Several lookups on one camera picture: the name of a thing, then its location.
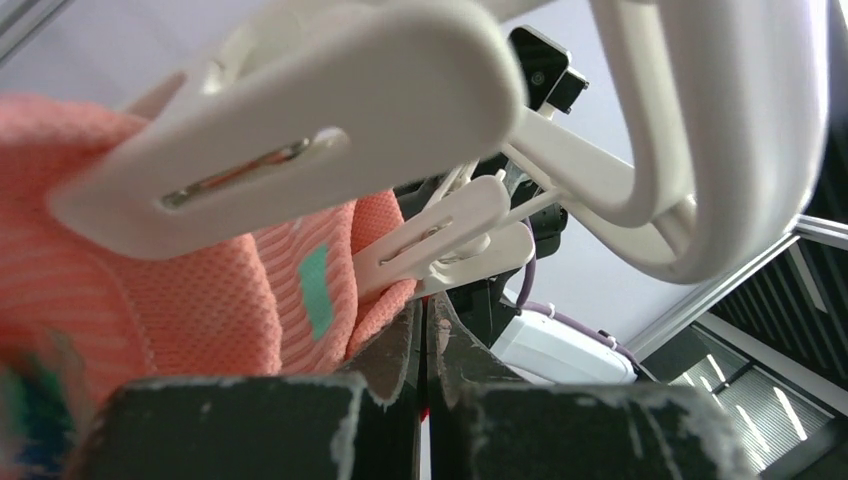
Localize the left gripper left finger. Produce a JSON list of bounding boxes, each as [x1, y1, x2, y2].
[[71, 301, 422, 479]]

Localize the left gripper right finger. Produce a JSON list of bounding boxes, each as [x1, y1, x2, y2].
[[425, 294, 755, 479]]

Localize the pink sock green patches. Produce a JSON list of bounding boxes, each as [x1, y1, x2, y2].
[[0, 92, 286, 480]]

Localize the white clip hanger frame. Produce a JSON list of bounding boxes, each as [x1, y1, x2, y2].
[[48, 1, 829, 284]]

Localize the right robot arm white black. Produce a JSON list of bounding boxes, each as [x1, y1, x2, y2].
[[447, 155, 640, 384]]

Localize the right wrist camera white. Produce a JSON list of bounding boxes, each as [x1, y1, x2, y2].
[[508, 26, 590, 114]]

